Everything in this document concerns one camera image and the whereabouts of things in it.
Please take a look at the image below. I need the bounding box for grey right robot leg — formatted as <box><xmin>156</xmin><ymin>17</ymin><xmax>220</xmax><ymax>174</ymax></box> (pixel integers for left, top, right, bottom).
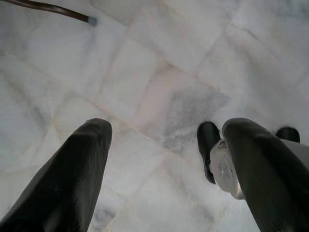
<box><xmin>274</xmin><ymin>126</ymin><xmax>309</xmax><ymax>170</ymax></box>

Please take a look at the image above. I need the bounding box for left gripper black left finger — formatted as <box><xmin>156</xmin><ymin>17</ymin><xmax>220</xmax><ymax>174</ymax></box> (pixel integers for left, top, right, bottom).
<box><xmin>0</xmin><ymin>117</ymin><xmax>113</xmax><ymax>232</ymax></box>

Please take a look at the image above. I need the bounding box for marble folding table orange edge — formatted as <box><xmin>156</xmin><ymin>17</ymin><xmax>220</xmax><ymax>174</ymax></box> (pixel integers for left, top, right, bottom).
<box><xmin>0</xmin><ymin>0</ymin><xmax>98</xmax><ymax>26</ymax></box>

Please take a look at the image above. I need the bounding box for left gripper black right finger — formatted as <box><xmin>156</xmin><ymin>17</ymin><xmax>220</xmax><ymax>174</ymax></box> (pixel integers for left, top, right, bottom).
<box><xmin>221</xmin><ymin>117</ymin><xmax>309</xmax><ymax>232</ymax></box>

